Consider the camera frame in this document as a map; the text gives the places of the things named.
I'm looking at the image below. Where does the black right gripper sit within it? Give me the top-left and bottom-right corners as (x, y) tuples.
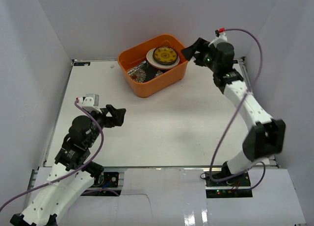
(181, 38), (219, 74)

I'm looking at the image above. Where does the yellow patterned round plate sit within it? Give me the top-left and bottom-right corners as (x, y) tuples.
(153, 46), (179, 65)

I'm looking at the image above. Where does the black square floral plate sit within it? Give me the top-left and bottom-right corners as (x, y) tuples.
(127, 60), (165, 83)

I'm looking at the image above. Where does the cream round plate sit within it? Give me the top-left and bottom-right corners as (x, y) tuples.
(146, 48), (180, 70)

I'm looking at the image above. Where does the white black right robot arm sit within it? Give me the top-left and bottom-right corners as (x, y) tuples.
(181, 38), (286, 186)

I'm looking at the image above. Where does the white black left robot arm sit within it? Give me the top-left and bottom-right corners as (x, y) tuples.
(10, 104), (126, 226)

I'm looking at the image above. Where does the left blue corner label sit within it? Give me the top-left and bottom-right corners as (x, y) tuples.
(73, 62), (91, 66)

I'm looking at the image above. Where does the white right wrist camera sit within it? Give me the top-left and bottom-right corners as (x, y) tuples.
(209, 28), (228, 47)

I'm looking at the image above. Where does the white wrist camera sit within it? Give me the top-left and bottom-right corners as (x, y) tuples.
(77, 94), (102, 113)
(209, 28), (228, 47)

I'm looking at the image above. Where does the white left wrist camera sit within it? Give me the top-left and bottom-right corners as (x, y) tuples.
(77, 94), (102, 113)

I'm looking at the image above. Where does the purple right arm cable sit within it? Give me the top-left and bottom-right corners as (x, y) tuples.
(208, 28), (267, 192)

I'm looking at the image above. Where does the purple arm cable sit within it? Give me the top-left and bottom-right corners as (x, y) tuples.
(208, 28), (267, 192)
(0, 100), (122, 212)

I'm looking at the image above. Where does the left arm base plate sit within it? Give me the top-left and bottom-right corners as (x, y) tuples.
(82, 172), (121, 197)

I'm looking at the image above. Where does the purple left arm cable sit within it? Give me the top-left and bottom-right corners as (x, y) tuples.
(0, 100), (122, 212)

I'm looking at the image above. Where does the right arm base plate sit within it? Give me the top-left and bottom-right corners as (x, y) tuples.
(200, 172), (253, 199)

